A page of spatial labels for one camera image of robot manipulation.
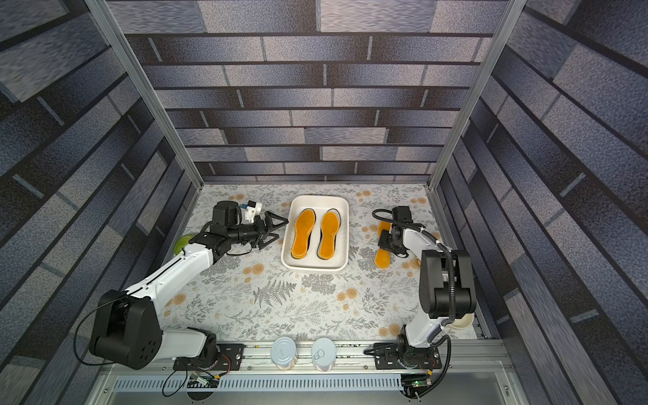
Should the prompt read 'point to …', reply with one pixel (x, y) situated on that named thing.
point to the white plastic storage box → (316, 234)
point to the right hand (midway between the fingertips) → (386, 243)
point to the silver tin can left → (283, 353)
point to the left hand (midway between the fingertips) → (284, 227)
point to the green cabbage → (180, 243)
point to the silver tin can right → (323, 353)
